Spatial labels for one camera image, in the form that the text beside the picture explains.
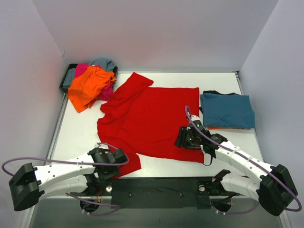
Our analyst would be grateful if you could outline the aluminium frame rail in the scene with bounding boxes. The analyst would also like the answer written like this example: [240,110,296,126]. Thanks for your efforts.
[40,174,259,200]

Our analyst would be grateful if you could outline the folded blue t-shirt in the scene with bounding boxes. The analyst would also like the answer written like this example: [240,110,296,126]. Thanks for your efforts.
[200,94,255,129]

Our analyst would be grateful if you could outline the purple cable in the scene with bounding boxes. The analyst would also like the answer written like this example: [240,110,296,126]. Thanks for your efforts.
[184,105,303,216]
[1,142,130,216]

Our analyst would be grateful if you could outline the red t-shirt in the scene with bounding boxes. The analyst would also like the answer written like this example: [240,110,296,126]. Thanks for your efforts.
[97,73,204,178]

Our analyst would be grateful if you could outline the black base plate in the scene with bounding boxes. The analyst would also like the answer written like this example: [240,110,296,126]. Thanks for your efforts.
[79,177,236,209]

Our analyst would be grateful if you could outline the folded black t-shirt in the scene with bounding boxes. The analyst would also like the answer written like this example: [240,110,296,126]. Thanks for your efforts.
[199,90,236,114]

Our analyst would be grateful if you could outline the grey-blue t-shirt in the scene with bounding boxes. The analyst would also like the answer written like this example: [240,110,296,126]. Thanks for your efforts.
[65,57,116,86]

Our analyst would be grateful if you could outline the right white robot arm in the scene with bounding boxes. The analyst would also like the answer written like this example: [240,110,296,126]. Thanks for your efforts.
[174,127,302,216]

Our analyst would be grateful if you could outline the black plastic bin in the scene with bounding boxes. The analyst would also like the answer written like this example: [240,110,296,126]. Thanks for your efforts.
[59,63,118,94]

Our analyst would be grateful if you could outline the folded orange t-shirt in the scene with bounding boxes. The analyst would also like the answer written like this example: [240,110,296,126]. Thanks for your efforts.
[207,127,250,130]

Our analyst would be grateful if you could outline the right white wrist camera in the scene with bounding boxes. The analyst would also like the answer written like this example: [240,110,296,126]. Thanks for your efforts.
[191,115,204,131]

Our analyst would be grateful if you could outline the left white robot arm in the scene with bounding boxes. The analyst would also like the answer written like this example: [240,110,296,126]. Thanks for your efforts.
[9,147,129,211]

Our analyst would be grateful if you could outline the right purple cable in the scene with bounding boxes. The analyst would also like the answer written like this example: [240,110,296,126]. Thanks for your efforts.
[184,105,303,216]

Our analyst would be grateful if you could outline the pink t-shirt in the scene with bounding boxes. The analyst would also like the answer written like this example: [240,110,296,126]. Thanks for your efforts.
[75,63,114,101]

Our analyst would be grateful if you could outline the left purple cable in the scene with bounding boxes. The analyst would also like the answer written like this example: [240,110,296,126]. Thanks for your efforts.
[1,142,130,216]

